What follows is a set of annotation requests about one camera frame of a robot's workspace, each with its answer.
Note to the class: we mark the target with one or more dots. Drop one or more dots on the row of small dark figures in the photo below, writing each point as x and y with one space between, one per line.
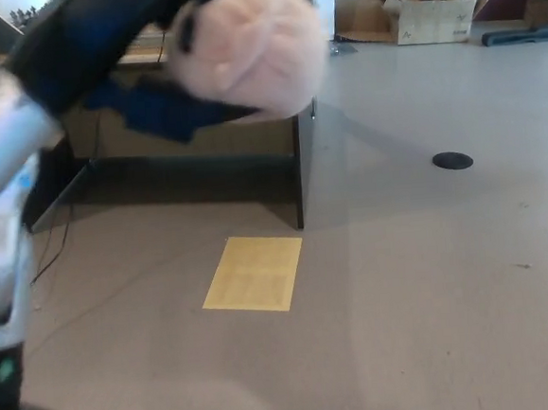
26 15

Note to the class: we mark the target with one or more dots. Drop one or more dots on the open cardboard box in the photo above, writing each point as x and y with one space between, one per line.
435 23

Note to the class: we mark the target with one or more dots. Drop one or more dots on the clear plastic bag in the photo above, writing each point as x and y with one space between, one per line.
342 49

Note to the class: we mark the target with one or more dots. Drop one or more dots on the robot left black hand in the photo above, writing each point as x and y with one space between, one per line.
91 53

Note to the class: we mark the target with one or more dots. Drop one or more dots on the long black foam piece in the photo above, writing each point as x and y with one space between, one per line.
522 36

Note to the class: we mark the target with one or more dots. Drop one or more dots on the round black floor cover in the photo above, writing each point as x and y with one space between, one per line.
453 160

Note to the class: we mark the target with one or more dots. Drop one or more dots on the yellow paper sheet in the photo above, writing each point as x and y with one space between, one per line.
255 273

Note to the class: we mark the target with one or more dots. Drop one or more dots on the flat cardboard sheet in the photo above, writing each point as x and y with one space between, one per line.
364 20

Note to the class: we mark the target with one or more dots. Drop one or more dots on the pink plush dumpling with sunglasses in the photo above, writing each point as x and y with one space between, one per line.
262 54

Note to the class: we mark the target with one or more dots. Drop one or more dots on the dark wooden desk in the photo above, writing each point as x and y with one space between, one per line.
205 177

